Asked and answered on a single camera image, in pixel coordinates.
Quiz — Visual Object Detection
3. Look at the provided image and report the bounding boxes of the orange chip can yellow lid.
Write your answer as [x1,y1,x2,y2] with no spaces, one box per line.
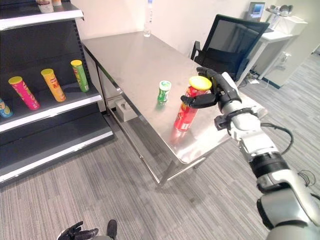
[40,68,67,103]

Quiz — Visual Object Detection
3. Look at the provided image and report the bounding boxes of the clear plastic water bottle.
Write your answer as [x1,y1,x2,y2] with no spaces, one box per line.
[143,0,154,38]

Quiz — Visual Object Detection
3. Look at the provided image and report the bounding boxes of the white cup on shelf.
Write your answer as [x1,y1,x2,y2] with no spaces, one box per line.
[36,0,55,14]

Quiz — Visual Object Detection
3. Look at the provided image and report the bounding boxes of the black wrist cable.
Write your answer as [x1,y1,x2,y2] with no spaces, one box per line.
[259,122,294,156]

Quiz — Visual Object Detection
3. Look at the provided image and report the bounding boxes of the pink chip can yellow lid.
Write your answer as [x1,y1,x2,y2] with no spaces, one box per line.
[8,76,41,111]

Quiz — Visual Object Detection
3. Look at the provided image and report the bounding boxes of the small monitor screen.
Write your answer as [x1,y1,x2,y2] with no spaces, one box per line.
[248,1,266,21]

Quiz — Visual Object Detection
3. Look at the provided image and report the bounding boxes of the white desk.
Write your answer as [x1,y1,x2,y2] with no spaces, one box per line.
[236,23,309,89]

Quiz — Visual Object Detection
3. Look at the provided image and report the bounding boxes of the red chip can yellow lid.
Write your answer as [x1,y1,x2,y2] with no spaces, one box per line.
[174,75,213,132]

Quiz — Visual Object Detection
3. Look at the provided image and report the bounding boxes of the green chip can yellow lid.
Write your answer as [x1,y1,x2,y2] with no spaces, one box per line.
[70,59,90,93]

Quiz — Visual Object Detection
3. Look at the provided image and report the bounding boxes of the small green chip can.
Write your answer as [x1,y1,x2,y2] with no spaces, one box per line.
[157,80,172,105]

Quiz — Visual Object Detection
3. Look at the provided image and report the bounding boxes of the stainless steel table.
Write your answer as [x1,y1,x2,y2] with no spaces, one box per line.
[81,31,268,189]

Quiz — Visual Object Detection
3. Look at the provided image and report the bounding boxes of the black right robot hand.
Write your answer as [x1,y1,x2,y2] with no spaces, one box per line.
[180,66,243,113]

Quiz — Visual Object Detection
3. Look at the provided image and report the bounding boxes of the blue chip can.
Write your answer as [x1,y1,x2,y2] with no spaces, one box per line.
[0,98,14,119]

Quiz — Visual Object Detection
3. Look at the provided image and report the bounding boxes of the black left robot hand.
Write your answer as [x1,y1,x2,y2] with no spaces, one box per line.
[57,221,100,240]

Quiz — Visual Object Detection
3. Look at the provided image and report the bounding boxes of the white storage box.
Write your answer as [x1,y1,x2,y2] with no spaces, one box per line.
[274,14,309,36]

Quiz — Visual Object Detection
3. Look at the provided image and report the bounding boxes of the black office chair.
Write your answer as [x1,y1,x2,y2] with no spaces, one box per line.
[190,14,271,87]

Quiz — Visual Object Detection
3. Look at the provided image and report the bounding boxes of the white box under table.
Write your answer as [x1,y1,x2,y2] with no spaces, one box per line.
[115,98,139,123]

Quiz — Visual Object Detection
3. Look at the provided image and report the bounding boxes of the black store shelf unit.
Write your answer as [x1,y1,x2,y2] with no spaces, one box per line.
[0,0,115,187]

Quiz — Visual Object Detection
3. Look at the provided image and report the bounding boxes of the dark robot foot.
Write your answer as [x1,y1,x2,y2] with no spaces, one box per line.
[106,219,118,239]

